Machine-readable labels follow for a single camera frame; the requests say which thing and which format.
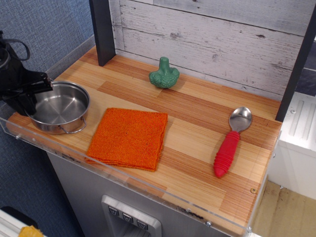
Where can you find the orange folded cloth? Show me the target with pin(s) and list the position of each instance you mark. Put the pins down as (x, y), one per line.
(129, 138)

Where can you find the dark vertical post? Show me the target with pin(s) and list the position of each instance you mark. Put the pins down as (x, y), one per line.
(103, 31)
(298, 67)

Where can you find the dark left vertical post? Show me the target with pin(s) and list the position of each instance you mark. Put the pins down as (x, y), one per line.
(103, 31)

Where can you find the silver dispenser panel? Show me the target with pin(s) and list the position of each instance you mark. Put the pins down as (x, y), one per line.
(126, 221)

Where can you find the clear acrylic table guard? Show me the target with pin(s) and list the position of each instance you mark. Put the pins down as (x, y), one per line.
(183, 195)

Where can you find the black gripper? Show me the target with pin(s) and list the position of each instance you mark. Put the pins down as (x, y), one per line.
(19, 86)

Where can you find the red handled metal spoon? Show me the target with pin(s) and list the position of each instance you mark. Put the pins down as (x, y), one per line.
(239, 121)

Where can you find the white cabinet at right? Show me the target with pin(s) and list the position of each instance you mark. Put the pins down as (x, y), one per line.
(293, 164)

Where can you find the yellow black object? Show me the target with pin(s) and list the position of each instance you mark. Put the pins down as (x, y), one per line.
(14, 223)

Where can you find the metal pot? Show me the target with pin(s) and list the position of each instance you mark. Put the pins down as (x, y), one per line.
(63, 110)

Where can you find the dark right vertical post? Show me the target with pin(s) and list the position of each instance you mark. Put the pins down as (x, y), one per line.
(298, 67)

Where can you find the green toy broccoli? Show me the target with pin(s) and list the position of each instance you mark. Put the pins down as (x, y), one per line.
(165, 76)

